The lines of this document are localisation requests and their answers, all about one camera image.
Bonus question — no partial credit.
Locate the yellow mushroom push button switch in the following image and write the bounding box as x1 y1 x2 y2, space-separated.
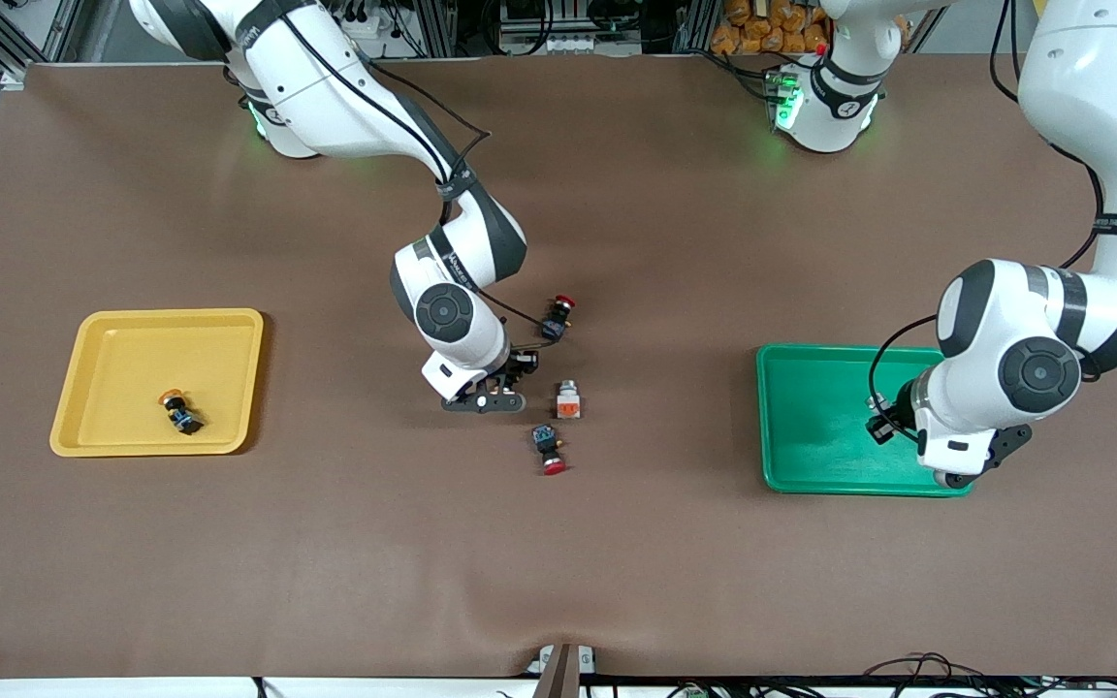
158 389 207 436

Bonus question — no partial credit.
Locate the green plastic tray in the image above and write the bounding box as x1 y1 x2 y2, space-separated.
755 344 974 497

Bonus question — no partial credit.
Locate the brown table mat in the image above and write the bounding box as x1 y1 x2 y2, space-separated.
0 53 1117 680

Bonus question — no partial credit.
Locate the yellow plastic tray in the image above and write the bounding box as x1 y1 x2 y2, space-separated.
49 308 266 458

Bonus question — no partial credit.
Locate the black grey control box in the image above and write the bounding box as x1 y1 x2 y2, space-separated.
495 0 652 56

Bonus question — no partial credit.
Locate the white power strip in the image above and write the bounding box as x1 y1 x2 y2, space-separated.
335 8 424 59

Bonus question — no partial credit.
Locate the pile of orange packets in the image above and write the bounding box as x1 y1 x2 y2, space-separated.
709 0 831 56

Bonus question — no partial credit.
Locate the red mushroom push button switch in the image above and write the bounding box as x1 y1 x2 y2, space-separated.
531 423 569 477
540 294 579 342

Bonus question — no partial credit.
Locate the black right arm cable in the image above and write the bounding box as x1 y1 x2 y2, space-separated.
268 0 564 350

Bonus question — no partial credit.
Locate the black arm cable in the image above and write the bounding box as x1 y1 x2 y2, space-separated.
268 0 564 350
869 0 1117 442

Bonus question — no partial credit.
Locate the black cable bundle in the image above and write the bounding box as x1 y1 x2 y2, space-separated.
859 652 1117 698

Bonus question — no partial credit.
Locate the grey metal clamp bracket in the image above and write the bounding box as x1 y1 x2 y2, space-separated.
525 643 598 698

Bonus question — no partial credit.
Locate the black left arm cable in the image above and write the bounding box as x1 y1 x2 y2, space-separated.
869 0 1117 442

